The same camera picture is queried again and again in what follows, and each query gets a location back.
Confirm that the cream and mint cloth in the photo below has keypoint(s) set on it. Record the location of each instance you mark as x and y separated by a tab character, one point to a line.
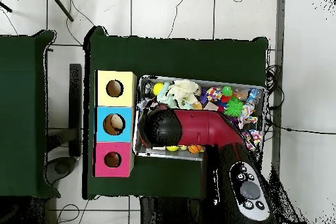
181	92

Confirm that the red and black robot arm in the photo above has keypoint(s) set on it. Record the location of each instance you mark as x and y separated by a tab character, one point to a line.
210	129

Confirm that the wooden box with three holes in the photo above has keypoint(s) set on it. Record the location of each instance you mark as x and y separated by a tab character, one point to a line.
126	98

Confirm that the plain wooden cube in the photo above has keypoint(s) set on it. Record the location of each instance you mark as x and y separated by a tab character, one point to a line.
210	106

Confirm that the orange toy basketball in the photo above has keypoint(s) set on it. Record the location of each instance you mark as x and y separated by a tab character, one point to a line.
194	149

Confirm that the dark green tablecloth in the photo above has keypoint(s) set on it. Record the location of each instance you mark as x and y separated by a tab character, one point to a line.
21	116
170	55

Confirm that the green spiky rubber toy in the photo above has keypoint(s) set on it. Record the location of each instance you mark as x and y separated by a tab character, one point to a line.
233	107

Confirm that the black monitor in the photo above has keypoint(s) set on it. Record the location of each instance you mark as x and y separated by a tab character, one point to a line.
75	108

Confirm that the black tripod leg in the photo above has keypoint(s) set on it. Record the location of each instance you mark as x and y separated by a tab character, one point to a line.
60	4

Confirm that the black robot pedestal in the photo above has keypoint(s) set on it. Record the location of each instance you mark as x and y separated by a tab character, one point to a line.
170	213

